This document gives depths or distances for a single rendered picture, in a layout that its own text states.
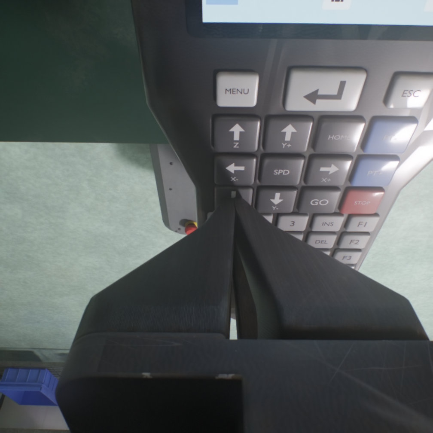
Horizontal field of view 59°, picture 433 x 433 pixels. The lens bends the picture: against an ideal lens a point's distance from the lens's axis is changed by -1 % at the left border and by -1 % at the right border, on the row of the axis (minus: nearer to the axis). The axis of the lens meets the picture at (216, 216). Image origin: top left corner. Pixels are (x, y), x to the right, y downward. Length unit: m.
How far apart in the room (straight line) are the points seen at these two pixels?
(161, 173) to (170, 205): 0.12
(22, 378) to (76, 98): 2.83
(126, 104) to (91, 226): 1.41
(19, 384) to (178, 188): 2.25
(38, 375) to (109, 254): 1.39
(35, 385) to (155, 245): 1.59
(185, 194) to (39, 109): 0.79
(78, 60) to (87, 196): 1.27
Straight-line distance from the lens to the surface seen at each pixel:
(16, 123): 0.32
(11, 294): 2.38
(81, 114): 0.30
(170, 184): 1.03
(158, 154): 0.97
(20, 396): 3.41
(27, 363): 3.04
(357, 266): 0.16
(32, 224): 1.76
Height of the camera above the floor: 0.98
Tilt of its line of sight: 40 degrees down
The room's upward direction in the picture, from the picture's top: 179 degrees counter-clockwise
